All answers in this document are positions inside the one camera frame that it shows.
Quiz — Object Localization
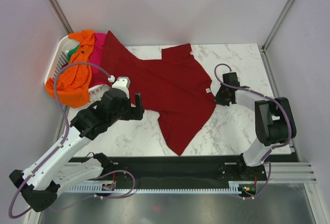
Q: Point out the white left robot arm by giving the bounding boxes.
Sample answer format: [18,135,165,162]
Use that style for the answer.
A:
[9,88,144,212]

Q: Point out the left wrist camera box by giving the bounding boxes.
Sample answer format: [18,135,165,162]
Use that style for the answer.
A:
[108,75,130,98]

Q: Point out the right vertical aluminium post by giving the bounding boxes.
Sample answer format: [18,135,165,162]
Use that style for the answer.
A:
[260,0,310,52]

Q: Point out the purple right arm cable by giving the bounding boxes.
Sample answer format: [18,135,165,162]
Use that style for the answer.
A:
[214,63,297,147]

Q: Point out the aluminium frame rail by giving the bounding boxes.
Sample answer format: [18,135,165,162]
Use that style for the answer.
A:
[269,162,317,184]

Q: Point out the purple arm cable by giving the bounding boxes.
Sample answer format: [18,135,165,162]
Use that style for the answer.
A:
[214,63,297,147]
[8,62,116,220]

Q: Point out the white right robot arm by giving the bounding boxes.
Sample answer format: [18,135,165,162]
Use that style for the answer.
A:
[215,83,296,180]

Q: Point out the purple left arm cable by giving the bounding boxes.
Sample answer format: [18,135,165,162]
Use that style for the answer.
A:
[8,62,116,220]

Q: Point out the left vertical aluminium post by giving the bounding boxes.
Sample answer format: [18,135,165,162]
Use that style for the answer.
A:
[48,0,73,34]

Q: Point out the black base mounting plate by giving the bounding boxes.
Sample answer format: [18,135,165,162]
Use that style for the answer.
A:
[67,154,300,190]

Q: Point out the white plastic laundry basket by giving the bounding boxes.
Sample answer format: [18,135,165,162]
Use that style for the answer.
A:
[45,33,112,104]

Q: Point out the pink t shirt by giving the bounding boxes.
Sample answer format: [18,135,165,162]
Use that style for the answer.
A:
[89,32,106,88]

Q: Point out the dark red t shirt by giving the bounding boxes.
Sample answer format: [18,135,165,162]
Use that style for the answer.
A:
[101,31,216,156]

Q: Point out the vertical aluminium post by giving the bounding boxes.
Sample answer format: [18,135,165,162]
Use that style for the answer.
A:
[260,0,310,52]
[48,0,73,34]

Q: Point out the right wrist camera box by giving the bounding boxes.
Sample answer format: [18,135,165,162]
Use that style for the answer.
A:
[222,72,240,87]

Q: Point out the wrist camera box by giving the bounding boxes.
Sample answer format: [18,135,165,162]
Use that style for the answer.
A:
[222,72,240,87]
[108,75,130,98]

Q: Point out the white slotted cable duct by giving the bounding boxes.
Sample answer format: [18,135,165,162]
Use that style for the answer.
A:
[65,181,257,194]

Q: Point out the green t shirt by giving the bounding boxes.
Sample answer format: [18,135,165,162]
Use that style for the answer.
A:
[67,45,79,60]

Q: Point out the orange t shirt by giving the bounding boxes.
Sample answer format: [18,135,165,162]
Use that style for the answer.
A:
[45,30,95,108]

